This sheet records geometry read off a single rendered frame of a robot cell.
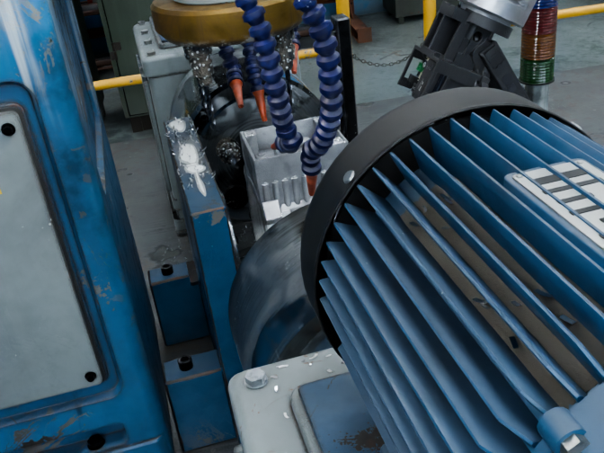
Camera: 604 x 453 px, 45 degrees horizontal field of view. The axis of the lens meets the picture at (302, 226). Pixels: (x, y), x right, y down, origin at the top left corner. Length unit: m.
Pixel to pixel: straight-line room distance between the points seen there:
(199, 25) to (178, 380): 0.42
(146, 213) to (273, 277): 0.93
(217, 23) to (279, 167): 0.20
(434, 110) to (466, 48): 0.52
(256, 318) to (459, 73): 0.39
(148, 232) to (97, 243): 0.75
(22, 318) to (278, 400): 0.37
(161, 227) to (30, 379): 0.72
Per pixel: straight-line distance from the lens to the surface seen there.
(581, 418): 0.24
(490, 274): 0.30
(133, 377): 0.85
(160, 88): 1.33
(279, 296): 0.64
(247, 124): 1.14
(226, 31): 0.78
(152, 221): 1.54
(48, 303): 0.78
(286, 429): 0.48
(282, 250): 0.68
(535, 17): 1.36
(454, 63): 0.89
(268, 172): 0.89
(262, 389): 0.51
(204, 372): 0.92
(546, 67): 1.39
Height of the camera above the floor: 1.50
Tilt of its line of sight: 30 degrees down
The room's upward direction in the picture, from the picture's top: 7 degrees counter-clockwise
